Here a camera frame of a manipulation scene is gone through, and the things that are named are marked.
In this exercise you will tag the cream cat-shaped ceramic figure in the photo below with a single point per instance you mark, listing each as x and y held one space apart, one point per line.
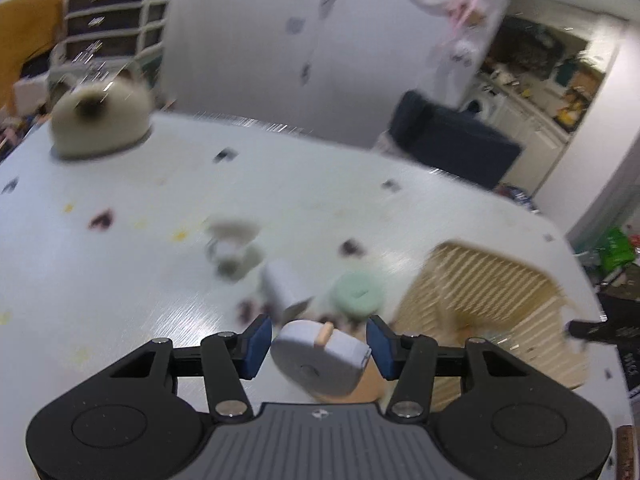
100 113

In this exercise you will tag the mint green tape measure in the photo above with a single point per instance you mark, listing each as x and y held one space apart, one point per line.
358 295

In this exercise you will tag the white rectangular block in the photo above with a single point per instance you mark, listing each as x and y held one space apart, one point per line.
285 292

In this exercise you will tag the black right gripper tip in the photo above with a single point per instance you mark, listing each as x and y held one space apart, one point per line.
609 332

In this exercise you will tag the cream woven plastic basket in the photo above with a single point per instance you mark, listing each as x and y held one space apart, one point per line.
463 291

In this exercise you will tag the white suction cup hook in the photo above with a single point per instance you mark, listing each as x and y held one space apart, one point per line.
232 248

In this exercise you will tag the green bag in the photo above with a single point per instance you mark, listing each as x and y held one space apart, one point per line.
618 250

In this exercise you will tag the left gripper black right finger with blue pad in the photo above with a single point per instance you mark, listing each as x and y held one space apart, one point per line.
410 361

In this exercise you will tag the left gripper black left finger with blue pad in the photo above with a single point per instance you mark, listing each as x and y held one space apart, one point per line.
229 358

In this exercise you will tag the dark navy chair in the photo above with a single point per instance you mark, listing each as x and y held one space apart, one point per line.
451 141

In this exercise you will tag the white washing machine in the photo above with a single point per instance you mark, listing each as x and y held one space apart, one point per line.
483 102

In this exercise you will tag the white drawer cabinet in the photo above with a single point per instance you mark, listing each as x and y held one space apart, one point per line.
114 32

